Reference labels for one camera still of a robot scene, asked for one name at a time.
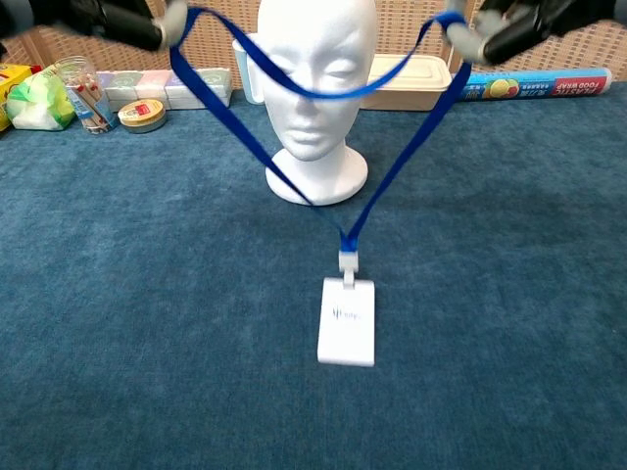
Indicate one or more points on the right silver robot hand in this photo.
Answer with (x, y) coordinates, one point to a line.
(519, 24)

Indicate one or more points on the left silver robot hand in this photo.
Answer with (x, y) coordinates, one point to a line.
(122, 19)

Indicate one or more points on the pink tissue pack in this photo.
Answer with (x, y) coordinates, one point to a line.
(154, 85)

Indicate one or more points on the purple tissue pack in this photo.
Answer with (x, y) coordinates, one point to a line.
(177, 90)

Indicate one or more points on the clear jar with sticks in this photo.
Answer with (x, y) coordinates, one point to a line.
(90, 108)

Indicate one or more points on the round tin red label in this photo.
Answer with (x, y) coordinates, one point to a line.
(142, 115)

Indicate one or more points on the wicker folding screen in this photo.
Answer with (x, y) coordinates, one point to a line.
(220, 44)

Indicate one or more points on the green white plastic bag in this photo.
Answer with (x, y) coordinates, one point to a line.
(39, 103)

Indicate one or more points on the beige lunch box with lid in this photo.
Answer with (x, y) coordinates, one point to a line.
(416, 93)

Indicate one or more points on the yellow snack bag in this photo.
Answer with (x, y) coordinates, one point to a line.
(10, 83)

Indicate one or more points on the pale blue measuring cup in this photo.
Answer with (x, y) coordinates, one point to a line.
(243, 73)

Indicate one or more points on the white foam mannequin head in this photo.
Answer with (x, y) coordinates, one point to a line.
(318, 137)

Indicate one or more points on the teal blue table cloth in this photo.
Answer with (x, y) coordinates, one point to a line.
(98, 294)

